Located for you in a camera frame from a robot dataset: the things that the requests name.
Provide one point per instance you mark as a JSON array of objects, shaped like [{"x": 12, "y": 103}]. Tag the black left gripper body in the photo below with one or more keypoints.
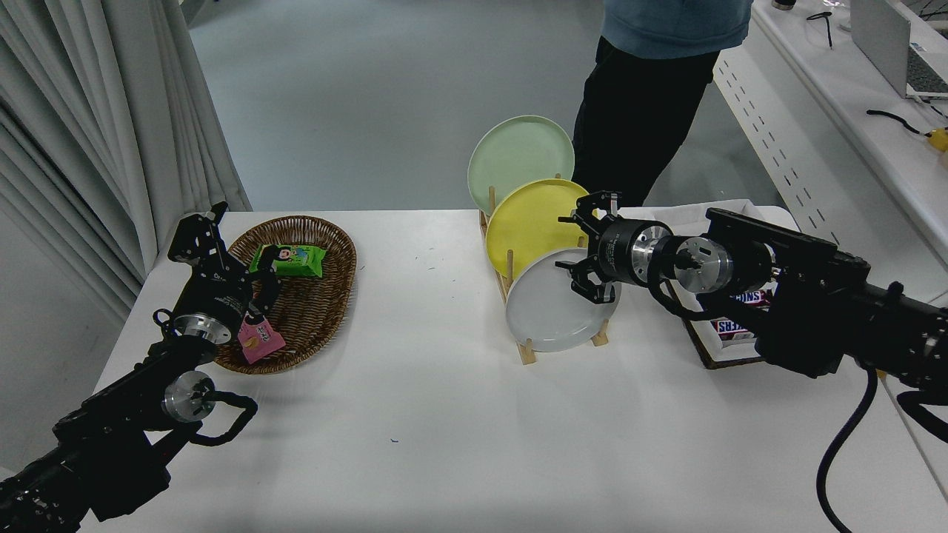
[{"x": 215, "y": 300}]

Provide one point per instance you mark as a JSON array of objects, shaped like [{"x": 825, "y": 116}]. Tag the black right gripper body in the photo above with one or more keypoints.
[{"x": 618, "y": 252}]

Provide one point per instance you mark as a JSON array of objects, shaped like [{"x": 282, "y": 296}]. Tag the grey plate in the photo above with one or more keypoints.
[{"x": 548, "y": 314}]

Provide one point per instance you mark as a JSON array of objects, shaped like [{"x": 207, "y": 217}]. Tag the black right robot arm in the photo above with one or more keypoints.
[{"x": 815, "y": 303}]

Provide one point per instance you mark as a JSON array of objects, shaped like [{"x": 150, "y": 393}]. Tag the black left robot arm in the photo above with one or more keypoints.
[{"x": 111, "y": 437}]

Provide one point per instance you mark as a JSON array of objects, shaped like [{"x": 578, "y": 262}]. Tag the yellow plate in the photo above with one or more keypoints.
[{"x": 529, "y": 218}]

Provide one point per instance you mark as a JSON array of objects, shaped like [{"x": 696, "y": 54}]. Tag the wooden plate rack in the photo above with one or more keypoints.
[{"x": 526, "y": 352}]

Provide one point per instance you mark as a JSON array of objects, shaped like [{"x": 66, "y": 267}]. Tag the pale green plate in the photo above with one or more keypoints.
[{"x": 515, "y": 152}]

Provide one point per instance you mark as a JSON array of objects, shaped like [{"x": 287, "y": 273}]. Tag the green snack packet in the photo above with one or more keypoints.
[{"x": 292, "y": 260}]

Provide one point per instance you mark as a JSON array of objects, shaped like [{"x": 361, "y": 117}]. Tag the brown wicker basket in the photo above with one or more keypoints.
[{"x": 315, "y": 303}]

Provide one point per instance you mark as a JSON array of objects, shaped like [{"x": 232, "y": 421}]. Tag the pink snack packet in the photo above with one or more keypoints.
[{"x": 259, "y": 342}]

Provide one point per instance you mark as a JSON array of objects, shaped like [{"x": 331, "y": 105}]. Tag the white lined tray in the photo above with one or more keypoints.
[{"x": 681, "y": 212}]

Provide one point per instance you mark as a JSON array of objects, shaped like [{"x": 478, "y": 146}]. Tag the person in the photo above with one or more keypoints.
[{"x": 637, "y": 126}]

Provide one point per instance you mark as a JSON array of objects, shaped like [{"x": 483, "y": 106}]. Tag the Snickers bar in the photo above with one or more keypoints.
[
  {"x": 732, "y": 328},
  {"x": 749, "y": 297}
]

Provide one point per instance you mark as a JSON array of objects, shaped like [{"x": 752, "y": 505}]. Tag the grey curtain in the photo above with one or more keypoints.
[{"x": 89, "y": 133}]

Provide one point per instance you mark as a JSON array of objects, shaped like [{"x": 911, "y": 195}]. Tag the white side desk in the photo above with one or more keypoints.
[{"x": 852, "y": 126}]

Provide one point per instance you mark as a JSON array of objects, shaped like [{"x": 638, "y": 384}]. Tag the dark round object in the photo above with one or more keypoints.
[{"x": 783, "y": 4}]

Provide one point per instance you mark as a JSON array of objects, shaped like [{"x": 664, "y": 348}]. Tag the silver laptop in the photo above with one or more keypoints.
[{"x": 881, "y": 37}]

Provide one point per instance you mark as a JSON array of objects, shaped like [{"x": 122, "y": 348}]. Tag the yellow connector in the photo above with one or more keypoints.
[{"x": 939, "y": 139}]

